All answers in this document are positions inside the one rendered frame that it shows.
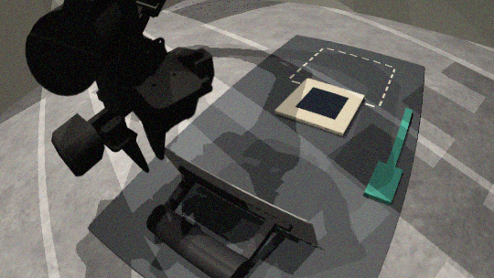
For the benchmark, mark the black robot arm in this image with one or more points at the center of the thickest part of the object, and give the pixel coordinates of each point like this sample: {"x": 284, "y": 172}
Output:
{"x": 68, "y": 47}

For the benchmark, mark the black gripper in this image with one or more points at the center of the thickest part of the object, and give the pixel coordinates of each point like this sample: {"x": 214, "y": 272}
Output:
{"x": 80, "y": 144}

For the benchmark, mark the green trowel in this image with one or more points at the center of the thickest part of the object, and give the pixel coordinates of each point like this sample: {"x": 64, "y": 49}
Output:
{"x": 385, "y": 178}

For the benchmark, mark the beige square tile with dark centre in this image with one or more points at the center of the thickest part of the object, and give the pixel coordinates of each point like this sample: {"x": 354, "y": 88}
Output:
{"x": 321, "y": 105}

